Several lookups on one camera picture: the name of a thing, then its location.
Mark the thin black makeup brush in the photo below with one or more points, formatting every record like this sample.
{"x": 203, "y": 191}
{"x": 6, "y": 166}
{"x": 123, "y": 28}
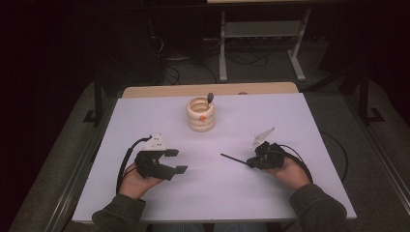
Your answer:
{"x": 233, "y": 158}

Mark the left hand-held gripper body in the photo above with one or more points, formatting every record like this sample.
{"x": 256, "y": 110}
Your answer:
{"x": 150, "y": 166}

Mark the black metal stand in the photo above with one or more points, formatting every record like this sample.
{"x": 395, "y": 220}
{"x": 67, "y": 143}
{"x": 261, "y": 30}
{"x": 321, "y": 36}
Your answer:
{"x": 97, "y": 96}
{"x": 364, "y": 96}

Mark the cream ribbed brush holder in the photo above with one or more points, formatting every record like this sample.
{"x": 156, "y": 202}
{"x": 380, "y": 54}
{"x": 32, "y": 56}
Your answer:
{"x": 200, "y": 114}

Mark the white metal desk frame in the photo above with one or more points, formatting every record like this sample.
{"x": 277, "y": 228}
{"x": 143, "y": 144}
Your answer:
{"x": 261, "y": 29}

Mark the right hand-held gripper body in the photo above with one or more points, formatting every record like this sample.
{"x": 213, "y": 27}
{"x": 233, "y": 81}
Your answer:
{"x": 270, "y": 156}

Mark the white board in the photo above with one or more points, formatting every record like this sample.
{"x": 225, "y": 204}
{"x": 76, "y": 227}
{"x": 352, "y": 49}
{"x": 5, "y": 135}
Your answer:
{"x": 225, "y": 193}

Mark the wooden table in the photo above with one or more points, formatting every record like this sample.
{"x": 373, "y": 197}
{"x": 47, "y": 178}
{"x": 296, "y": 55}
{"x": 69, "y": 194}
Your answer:
{"x": 180, "y": 89}

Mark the person's left hand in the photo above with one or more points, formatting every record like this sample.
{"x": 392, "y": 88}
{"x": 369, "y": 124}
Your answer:
{"x": 135, "y": 185}

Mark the person's right hand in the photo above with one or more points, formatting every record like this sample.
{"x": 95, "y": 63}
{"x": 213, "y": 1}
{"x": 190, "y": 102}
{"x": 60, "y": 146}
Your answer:
{"x": 291, "y": 175}

